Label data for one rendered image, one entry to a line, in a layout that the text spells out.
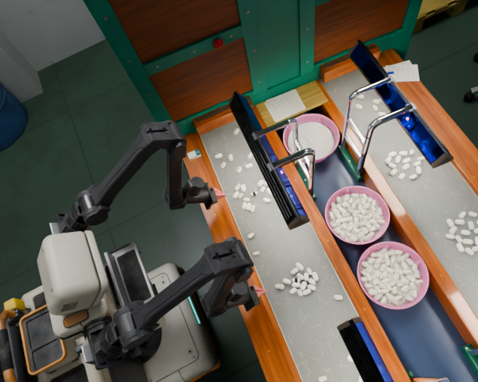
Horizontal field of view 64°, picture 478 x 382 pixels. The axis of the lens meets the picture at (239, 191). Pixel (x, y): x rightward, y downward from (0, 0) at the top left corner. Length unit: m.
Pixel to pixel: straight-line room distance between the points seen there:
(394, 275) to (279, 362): 0.57
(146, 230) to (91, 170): 0.70
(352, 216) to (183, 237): 1.25
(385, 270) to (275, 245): 0.46
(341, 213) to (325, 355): 0.59
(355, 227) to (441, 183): 0.42
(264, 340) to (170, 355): 0.72
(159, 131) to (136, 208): 1.64
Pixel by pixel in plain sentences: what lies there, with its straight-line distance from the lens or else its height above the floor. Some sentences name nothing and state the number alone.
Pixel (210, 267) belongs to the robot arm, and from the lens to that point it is 0.97.
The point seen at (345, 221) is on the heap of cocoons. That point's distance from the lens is 1.72.
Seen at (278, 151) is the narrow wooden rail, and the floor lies 0.76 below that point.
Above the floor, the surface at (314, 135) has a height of 0.73.
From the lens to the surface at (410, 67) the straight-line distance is 2.17.
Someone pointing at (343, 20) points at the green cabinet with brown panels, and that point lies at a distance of 1.92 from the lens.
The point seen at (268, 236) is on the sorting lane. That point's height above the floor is 0.74.
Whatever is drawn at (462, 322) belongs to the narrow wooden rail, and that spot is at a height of 0.76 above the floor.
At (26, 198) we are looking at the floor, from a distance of 3.29.
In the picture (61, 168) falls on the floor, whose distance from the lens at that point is 3.25.
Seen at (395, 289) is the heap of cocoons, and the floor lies 0.75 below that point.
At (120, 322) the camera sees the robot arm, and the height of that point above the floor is 1.27.
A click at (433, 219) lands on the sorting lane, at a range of 1.79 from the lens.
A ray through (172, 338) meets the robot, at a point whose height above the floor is 0.28.
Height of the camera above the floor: 2.33
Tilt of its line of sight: 63 degrees down
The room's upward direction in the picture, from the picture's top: 20 degrees counter-clockwise
